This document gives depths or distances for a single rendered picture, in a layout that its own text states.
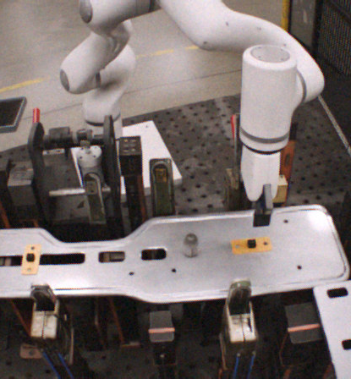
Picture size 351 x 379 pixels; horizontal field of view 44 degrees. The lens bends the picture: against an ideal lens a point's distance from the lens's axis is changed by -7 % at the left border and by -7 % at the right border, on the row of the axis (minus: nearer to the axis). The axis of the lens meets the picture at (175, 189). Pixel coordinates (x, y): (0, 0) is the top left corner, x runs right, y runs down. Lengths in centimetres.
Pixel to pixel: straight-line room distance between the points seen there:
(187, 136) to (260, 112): 106
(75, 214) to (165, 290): 33
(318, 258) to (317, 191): 62
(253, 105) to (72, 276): 50
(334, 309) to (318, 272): 9
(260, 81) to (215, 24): 14
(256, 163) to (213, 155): 91
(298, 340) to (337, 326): 8
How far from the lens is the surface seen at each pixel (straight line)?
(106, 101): 141
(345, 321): 90
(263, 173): 77
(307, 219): 105
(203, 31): 76
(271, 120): 72
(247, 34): 79
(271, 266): 95
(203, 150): 169
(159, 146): 163
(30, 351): 123
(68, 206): 114
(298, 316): 91
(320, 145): 178
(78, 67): 129
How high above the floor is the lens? 174
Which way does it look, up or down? 43 degrees down
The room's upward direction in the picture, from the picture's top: 3 degrees counter-clockwise
